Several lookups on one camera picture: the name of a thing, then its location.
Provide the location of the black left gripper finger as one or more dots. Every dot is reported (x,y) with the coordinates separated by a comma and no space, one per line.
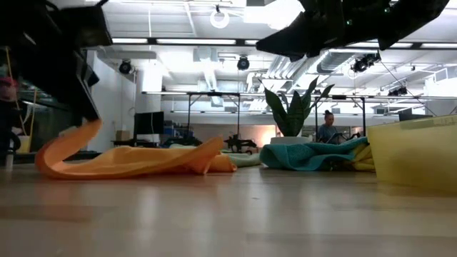
(92,78)
(60,78)

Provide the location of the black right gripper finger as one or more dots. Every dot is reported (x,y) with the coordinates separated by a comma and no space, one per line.
(296,48)
(289,34)

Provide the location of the orange microfiber towel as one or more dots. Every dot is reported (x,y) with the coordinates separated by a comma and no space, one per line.
(125,160)

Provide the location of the light green microfiber towel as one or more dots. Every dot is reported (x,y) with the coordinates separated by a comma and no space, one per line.
(246,159)

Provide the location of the yellow translucent plastic bin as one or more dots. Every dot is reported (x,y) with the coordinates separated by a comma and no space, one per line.
(414,153)

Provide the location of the black background robot arm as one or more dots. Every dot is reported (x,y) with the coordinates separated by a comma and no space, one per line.
(237,142)

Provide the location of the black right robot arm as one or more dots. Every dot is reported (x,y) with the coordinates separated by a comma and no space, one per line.
(410,18)

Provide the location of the teal microfiber towel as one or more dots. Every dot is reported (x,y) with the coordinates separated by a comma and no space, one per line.
(303,155)

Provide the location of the yellow microfiber towel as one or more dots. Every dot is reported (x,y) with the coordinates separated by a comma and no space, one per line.
(364,160)

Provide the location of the black ceiling spotlight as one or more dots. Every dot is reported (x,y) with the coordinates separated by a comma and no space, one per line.
(243,63)
(360,65)
(398,91)
(125,67)

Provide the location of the cardboard box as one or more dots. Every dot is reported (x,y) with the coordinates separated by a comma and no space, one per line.
(123,135)

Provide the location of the snake plant in white pot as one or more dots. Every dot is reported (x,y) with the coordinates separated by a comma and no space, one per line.
(292,118)

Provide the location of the black computer monitor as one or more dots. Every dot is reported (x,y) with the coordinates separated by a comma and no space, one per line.
(149,123)

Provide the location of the yellow bucket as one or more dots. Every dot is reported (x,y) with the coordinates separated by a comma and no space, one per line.
(25,144)

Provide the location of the person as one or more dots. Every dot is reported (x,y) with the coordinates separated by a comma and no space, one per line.
(326,132)

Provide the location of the black background table frame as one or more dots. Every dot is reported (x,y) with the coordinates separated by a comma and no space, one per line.
(214,94)
(339,96)

